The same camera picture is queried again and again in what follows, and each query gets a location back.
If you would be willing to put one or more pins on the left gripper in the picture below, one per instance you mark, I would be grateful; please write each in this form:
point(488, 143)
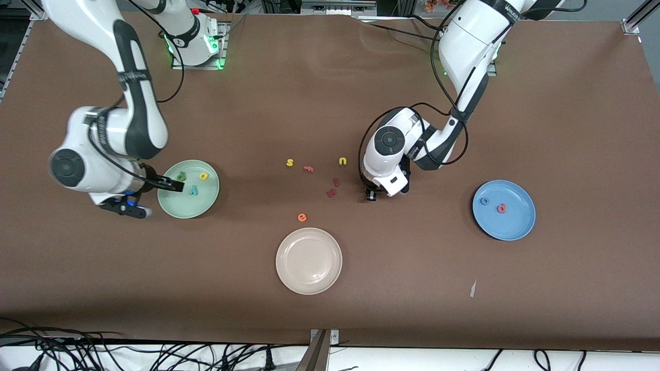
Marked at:
point(370, 194)

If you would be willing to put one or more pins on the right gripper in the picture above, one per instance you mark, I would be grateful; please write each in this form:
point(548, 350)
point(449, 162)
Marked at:
point(150, 180)

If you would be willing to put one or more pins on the teal letter y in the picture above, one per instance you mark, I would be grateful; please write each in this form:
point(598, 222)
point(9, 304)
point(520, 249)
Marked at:
point(193, 191)

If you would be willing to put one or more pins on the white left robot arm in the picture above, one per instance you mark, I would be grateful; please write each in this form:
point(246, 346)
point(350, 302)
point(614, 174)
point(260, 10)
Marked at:
point(464, 46)

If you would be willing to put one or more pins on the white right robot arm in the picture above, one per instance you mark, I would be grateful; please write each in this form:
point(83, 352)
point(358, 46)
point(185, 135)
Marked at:
point(77, 15)

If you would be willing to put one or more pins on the green plate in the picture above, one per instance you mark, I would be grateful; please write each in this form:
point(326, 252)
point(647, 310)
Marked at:
point(201, 206)

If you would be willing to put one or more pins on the beige plate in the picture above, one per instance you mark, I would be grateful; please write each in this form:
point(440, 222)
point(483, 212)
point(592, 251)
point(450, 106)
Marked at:
point(309, 261)

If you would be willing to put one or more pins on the brown table cover sheet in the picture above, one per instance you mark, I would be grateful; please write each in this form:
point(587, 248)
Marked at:
point(330, 103)

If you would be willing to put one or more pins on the grey tape scrap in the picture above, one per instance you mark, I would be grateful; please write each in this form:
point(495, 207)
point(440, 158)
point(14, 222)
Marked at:
point(473, 288)

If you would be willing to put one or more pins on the blue plate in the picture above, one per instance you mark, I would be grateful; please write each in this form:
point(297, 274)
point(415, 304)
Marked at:
point(515, 226)

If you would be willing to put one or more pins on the grey metal beam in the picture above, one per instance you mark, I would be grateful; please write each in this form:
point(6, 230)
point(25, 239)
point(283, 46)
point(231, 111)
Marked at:
point(315, 355)

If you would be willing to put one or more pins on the grey metal box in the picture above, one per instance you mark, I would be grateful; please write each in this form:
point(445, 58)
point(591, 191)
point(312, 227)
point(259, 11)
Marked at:
point(335, 7)

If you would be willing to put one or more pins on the artificial flowers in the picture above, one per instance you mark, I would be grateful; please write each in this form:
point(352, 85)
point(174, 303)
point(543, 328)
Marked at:
point(438, 5)

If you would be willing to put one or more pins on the metal table edge bracket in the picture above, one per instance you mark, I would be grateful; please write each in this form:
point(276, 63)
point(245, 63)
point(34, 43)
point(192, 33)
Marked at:
point(332, 337)

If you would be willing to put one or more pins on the aluminium frame rail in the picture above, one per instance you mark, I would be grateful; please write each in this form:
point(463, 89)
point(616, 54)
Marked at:
point(631, 26)
point(38, 13)

